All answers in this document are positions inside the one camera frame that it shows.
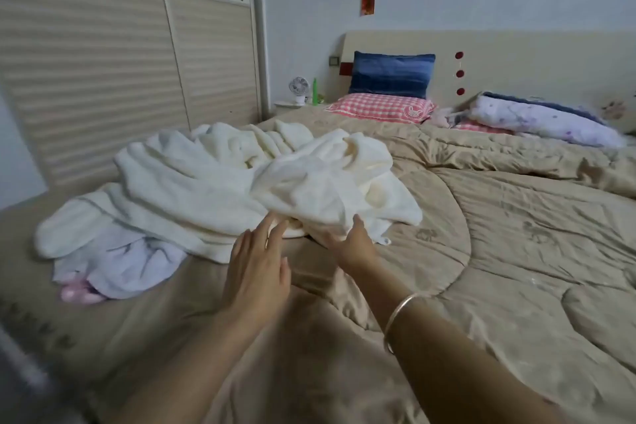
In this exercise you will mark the person's right hand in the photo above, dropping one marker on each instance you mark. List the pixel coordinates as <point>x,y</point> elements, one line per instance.
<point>355,249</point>

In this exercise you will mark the person's left hand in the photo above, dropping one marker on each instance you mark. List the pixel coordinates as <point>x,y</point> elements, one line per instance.
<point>256,279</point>

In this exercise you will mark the person's right thumb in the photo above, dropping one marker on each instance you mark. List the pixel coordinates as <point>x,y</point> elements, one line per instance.
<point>358,227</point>

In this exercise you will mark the person's left thumb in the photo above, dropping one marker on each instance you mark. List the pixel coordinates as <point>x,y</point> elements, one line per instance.
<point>286,273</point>

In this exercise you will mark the person's left middle finger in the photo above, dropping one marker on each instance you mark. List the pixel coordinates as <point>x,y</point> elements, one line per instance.
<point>266,230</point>

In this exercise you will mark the white fluffy blanket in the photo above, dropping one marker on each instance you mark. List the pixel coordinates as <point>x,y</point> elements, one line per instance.
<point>208,185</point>

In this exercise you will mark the person's right forearm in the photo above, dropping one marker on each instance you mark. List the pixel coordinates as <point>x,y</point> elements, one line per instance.
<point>447,364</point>

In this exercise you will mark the person's left forearm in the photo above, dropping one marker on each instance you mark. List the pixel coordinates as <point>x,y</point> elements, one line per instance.
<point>198,374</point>

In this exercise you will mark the pink checked pillow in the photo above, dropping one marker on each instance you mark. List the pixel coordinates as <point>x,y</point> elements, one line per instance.
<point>479,128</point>
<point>380,108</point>

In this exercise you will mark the white nightstand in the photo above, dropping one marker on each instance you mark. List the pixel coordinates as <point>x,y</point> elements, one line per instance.
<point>298,108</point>

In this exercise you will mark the green bottle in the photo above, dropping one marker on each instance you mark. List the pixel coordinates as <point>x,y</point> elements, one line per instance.
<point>314,92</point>

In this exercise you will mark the light purple garment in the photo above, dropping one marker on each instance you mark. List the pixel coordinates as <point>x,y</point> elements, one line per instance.
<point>124,264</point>

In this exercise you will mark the small white desk fan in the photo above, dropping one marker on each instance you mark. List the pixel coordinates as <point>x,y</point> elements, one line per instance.
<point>299,87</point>

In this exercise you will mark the blue striped pillow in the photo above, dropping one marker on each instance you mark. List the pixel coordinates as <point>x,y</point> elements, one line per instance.
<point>390,73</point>

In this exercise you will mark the beige quilted duvet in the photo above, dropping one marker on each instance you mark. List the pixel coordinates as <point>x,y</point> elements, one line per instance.
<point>521,249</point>

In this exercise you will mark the beige patterned bed sheet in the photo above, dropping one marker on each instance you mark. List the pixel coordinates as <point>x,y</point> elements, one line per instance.
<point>124,334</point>

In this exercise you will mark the beige slatted wardrobe door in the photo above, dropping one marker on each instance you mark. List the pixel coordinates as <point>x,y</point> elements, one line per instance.
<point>213,51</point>
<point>84,71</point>

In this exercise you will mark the pink plastic item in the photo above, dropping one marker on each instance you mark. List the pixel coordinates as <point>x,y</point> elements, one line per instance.
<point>79,292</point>

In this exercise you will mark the purple floral pillow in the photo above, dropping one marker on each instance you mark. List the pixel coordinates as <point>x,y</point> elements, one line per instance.
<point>541,123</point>

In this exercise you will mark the beige wooden headboard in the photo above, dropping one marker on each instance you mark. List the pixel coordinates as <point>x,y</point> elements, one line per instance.
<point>521,61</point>

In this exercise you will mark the wall socket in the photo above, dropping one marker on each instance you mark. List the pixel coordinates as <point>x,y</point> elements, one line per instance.
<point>334,60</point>

